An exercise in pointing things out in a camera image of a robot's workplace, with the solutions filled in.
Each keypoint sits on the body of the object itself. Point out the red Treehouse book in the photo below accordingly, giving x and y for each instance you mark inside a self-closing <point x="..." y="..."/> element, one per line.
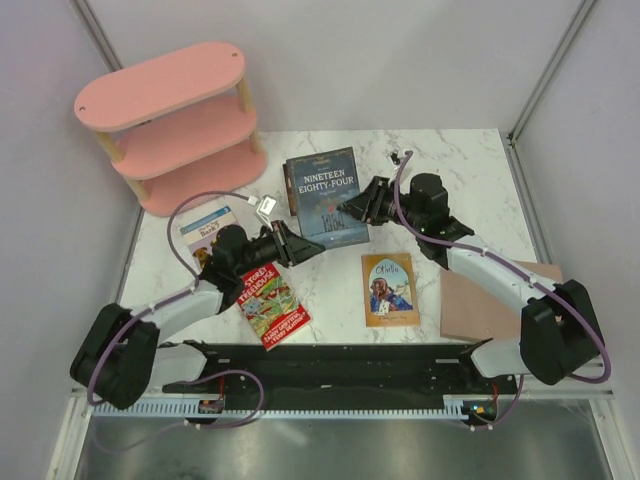
<point x="271" y="306"/>

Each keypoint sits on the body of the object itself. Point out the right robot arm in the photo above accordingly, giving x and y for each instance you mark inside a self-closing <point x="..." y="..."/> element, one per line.
<point x="559" y="335"/>

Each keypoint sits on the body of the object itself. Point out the Othello orange book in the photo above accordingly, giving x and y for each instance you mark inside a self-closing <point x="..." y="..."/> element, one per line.
<point x="390" y="298"/>

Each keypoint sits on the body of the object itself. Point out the Edward Tulane brown book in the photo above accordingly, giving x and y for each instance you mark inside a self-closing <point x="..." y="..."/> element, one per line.
<point x="289" y="190"/>

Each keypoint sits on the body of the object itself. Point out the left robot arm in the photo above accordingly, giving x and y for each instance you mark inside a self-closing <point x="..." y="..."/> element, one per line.
<point x="116" y="359"/>

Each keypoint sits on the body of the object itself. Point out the white cable duct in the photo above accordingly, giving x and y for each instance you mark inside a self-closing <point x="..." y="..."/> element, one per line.
<point x="208" y="407"/>

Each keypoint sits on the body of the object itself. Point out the purple dog book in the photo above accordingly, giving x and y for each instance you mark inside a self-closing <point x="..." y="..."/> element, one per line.
<point x="201" y="235"/>

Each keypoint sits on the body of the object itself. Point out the Nineteen Eighty-Four blue book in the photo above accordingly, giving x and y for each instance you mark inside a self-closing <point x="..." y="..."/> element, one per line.
<point x="319" y="183"/>

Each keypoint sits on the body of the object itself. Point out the pink three-tier shelf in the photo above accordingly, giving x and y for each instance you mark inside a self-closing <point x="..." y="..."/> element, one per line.
<point x="177" y="125"/>

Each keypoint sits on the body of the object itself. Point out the brown file folder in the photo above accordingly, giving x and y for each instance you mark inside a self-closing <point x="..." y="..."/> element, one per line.
<point x="482" y="298"/>

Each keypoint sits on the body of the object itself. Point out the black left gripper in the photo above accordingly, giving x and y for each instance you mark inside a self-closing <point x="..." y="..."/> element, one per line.
<point x="292" y="249"/>

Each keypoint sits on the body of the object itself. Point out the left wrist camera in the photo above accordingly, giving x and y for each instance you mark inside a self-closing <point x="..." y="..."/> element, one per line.
<point x="266" y="205"/>

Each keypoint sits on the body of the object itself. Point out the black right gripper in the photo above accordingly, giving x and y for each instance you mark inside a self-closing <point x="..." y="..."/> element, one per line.
<point x="370" y="201"/>

